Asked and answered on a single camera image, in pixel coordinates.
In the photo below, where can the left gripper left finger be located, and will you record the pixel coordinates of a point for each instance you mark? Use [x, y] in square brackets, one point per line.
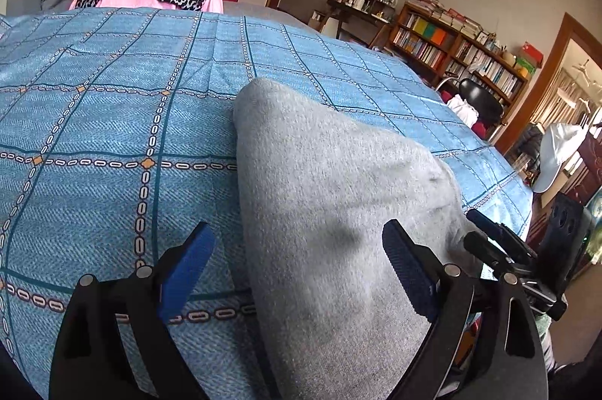
[89, 359]

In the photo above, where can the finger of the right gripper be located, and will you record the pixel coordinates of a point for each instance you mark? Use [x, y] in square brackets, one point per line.
[512, 245]
[481, 248]

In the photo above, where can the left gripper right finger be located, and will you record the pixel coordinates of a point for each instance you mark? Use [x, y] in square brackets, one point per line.
[482, 342]

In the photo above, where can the grey sweatpants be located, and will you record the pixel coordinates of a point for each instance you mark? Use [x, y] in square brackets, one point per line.
[316, 189]

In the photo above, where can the white bag on chair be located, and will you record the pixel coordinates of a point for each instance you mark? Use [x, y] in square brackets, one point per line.
[463, 110]

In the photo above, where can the black chair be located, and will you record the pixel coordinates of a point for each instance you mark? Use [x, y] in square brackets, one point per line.
[490, 110]

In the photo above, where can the wooden bookshelf with books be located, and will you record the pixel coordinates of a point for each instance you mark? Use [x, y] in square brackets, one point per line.
[441, 43]

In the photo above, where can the blue patterned bedspread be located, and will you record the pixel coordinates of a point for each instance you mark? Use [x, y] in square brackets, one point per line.
[117, 140]

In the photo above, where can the dark wooden desk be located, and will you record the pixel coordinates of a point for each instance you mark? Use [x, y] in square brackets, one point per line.
[341, 21]

